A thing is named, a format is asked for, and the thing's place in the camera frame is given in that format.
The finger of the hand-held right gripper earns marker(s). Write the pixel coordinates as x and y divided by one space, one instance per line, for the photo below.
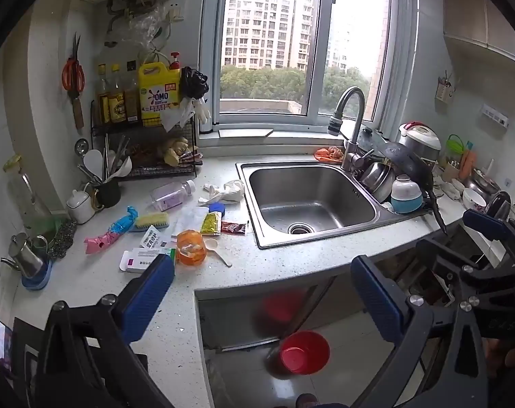
436 255
487 225

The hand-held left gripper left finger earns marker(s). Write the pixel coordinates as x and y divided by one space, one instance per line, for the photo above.
149 293

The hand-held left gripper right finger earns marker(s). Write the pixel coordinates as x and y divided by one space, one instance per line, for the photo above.
376 301

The pink and blue wrapper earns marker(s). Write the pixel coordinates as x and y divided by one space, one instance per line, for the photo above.
111 231

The white plastic spoon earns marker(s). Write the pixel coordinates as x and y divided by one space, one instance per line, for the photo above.
217 250

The red plastic bucket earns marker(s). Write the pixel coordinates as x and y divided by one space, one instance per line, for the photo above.
304 355

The yellow foil packet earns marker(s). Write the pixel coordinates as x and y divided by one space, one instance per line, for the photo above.
210 223

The red sauce packet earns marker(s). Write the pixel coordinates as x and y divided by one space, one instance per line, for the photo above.
233 227

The person's right hand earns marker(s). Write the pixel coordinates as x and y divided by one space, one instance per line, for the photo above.
506 355

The black kettle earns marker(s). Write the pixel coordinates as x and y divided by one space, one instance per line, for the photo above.
497 204

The white patterned bowl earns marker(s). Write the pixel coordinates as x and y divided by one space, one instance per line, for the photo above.
474 199

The white medicine box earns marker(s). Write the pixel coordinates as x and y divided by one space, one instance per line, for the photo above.
140 261

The steel basin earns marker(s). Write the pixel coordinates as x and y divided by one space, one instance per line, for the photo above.
485 182

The orange plastic cup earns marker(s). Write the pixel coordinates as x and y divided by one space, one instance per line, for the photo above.
190 253

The orange carrot shaped brush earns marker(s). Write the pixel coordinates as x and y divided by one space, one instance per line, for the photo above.
466 163

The white and blue bowl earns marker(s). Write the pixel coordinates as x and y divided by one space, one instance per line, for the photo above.
406 195

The green plastic container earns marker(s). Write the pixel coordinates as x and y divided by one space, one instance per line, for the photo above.
456 146

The steel cabinet door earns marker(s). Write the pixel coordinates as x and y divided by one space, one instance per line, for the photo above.
232 318

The black wok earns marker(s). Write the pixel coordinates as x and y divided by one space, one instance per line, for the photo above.
406 161

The stacked steel bowls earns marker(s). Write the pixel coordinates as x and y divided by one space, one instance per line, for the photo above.
378 174

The steel wool scourer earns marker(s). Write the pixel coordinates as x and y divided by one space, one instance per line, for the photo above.
64 238

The clear plastic bottle pink label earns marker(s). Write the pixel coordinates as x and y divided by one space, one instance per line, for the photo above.
172 193

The blue round lid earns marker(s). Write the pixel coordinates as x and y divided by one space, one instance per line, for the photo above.
217 208

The rice cooker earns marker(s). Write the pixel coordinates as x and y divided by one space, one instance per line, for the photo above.
419 140

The black utensil cup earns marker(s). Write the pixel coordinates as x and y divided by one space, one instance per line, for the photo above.
108 191

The white outlet strip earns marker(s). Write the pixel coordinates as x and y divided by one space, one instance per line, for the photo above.
494 114

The blue dish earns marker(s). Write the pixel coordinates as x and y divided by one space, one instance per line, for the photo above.
38 281

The white ceramic pot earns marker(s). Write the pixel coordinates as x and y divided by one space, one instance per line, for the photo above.
79 206

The stainless steel sink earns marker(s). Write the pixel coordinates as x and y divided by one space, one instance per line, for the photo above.
308 195

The white rubber gloves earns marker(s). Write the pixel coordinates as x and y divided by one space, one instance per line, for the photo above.
225 191

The steel oil pot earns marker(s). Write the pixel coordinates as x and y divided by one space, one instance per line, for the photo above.
25 257

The white ladle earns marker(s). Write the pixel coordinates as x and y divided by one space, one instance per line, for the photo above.
123 165

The pot lid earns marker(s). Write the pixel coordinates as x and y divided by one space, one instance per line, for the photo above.
370 138

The white rice paddle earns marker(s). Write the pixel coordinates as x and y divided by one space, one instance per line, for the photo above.
94 161

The ginger root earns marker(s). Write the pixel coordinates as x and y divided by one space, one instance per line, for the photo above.
174 148

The orange cloth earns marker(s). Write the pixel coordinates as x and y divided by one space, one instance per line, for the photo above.
329 153

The smartphone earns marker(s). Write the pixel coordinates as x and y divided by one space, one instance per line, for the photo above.
0 344

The steel strainer ladle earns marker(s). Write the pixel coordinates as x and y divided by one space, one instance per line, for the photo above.
81 147

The steel faucet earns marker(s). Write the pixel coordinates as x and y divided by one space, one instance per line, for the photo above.
353 106

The hanging white gloves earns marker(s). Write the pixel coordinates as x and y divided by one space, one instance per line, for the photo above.
189 112

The yellow detergent jug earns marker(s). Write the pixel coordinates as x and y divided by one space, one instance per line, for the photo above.
157 93

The black plastic bag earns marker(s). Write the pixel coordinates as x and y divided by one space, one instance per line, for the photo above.
193 80

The window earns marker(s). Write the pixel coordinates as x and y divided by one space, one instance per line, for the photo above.
304 38

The clear plastic bag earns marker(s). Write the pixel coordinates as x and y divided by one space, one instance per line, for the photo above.
149 25

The wall chopstick holder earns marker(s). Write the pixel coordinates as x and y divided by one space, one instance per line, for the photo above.
444 89

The wall cabinet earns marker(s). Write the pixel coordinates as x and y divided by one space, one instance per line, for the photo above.
483 8

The white wall socket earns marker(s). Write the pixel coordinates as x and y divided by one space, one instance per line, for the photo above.
176 10

